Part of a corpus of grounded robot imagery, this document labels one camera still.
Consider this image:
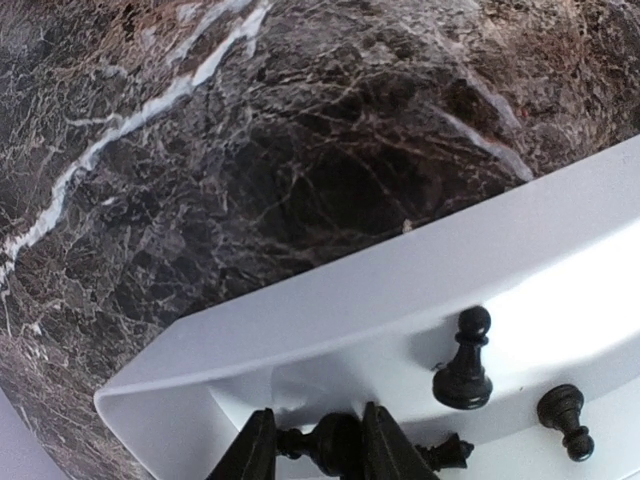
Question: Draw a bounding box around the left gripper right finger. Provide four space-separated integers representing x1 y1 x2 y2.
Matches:
362 402 439 480

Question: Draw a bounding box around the white plastic tray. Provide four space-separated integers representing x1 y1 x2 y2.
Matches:
94 138 639 479

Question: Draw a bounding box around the black pawn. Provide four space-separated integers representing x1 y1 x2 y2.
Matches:
276 413 365 480
432 306 493 410
536 384 595 462

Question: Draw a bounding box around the black pawn lying in tray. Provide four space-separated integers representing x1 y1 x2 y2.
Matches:
536 384 595 462

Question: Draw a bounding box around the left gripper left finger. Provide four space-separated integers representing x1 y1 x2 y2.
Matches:
206 408 277 480

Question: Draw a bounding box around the black pawn standing in tray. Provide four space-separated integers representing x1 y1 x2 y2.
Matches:
432 306 493 410

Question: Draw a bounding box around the black knight in tray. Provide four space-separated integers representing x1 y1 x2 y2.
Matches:
415 433 475 472

